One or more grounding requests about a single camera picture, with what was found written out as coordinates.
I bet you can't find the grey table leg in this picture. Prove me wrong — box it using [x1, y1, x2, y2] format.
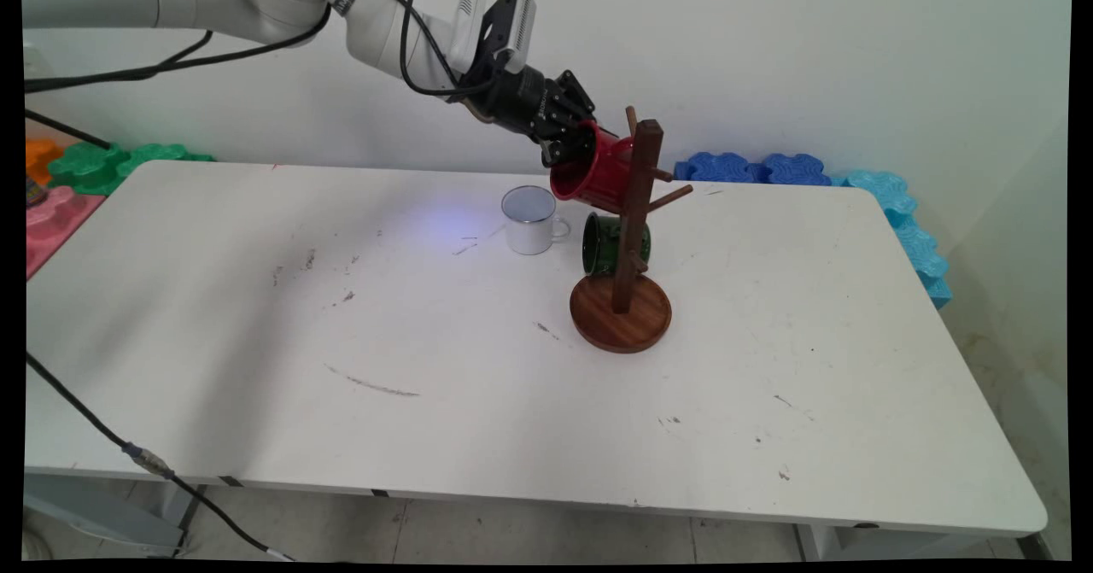
[24, 471, 204, 558]

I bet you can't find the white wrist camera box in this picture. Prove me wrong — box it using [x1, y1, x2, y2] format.
[448, 0, 539, 75]

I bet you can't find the light blue foam mat tile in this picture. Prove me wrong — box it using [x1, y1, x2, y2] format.
[833, 169, 920, 225]
[895, 214, 954, 310]

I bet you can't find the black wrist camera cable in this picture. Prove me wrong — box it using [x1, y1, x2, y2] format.
[362, 0, 466, 98]

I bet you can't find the pink foam mat tile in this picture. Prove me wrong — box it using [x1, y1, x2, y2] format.
[26, 184, 108, 280]

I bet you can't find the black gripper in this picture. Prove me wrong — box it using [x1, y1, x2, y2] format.
[465, 62, 596, 169]

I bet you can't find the thin black cable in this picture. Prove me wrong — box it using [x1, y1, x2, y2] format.
[24, 109, 114, 150]

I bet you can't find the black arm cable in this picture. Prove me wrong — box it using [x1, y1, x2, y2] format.
[24, 5, 334, 94]

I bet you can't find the red enamel mug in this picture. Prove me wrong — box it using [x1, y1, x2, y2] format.
[550, 120, 640, 214]

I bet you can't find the green enamel mug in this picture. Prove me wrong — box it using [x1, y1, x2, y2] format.
[582, 212, 652, 278]

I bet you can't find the orange foam mat tile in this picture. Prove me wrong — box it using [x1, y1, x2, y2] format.
[26, 137, 66, 186]

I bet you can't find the green foam mat tile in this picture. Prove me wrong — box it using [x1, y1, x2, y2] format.
[47, 143, 216, 197]

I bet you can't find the dark blue foam mat tile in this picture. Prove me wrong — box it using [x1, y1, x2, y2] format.
[674, 151, 765, 184]
[758, 153, 834, 188]

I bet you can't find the wooden mug tree stand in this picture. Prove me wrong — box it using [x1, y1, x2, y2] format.
[570, 105, 695, 355]

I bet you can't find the black USB cable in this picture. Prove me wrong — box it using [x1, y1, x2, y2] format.
[26, 353, 295, 562]

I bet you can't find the white enamel mug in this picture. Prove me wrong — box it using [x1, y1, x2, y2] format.
[500, 185, 572, 257]

